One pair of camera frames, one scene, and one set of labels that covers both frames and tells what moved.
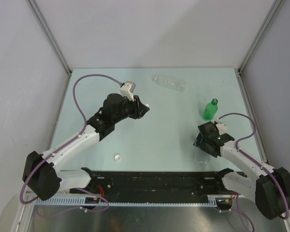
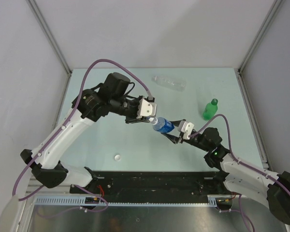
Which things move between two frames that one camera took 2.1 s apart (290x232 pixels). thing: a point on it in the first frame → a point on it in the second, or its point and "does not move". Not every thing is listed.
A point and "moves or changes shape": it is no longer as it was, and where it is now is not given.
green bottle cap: [214, 101] does not move
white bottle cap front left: [117, 157] does not move
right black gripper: [198, 139] → [175, 139]
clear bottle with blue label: [199, 141] moves or changes shape
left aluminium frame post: [38, 14] does not move
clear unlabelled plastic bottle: [169, 83] does not move
